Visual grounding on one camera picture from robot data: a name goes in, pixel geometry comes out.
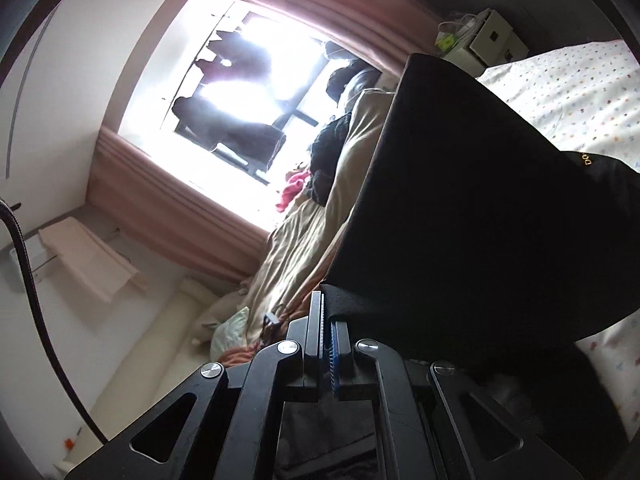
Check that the red cloth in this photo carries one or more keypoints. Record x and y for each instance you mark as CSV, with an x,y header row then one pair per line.
x,y
292,190

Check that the black garment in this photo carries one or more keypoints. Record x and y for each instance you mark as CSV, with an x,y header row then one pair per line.
x,y
475,200

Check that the white crumpled cloth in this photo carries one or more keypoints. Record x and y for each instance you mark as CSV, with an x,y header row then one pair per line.
x,y
230,332

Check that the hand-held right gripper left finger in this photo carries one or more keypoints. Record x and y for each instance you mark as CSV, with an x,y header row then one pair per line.
x,y
316,330

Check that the green and white packet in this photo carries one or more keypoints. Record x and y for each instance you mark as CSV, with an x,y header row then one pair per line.
x,y
447,40

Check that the cream padded headboard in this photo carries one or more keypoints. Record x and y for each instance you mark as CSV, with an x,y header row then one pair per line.
x,y
150,360

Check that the white storage box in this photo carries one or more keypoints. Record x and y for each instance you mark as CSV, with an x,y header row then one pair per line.
x,y
497,37

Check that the pile of dark clothes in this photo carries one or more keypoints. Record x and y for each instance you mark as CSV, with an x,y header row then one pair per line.
x,y
327,160

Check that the beige blanket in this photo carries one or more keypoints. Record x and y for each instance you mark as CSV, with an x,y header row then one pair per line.
x,y
300,255

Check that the orange blanket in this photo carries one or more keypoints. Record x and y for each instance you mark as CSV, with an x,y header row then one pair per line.
x,y
240,356

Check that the pink curtain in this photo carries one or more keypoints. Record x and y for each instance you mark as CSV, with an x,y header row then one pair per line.
x,y
165,200

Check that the polka dot bed sheet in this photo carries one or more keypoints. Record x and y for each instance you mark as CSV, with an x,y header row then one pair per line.
x,y
575,90

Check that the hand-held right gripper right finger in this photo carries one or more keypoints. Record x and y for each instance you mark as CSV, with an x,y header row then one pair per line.
x,y
342,342

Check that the beige air conditioner cover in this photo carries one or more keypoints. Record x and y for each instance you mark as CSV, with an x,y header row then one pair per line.
x,y
90,255

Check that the hanging dark clothes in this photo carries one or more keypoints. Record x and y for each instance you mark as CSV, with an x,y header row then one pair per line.
x,y
240,130

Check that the window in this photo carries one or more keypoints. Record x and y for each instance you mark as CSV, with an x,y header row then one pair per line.
x,y
165,85

